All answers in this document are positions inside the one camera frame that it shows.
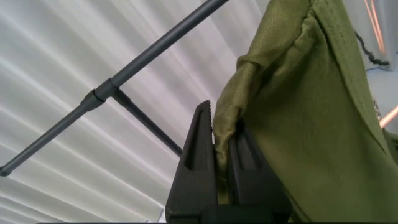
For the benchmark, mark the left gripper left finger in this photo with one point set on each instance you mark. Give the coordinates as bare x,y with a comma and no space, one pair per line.
192,174

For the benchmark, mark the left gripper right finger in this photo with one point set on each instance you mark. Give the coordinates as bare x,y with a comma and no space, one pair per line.
252,186

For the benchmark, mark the green long-sleeved shirt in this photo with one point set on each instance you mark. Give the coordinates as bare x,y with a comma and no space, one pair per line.
311,124

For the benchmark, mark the pink clothes hanger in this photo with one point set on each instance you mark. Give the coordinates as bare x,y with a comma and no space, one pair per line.
377,28
390,117

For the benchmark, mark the black clothes rack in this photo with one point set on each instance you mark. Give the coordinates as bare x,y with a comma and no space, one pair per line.
104,91

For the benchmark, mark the white curtain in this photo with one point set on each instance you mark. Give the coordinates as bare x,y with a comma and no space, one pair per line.
62,46

